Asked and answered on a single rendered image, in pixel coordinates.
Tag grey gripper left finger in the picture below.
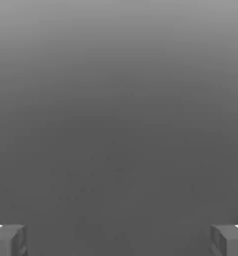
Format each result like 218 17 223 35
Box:
0 224 28 256

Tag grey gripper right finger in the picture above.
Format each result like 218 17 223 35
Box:
210 224 238 256

